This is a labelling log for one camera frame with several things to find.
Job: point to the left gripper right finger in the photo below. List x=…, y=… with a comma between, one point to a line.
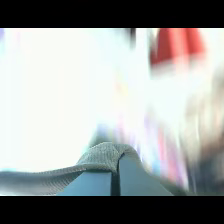
x=136, y=181

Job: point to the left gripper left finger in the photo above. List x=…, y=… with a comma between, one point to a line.
x=91, y=185

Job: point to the red garment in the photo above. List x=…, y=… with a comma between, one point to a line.
x=173, y=45

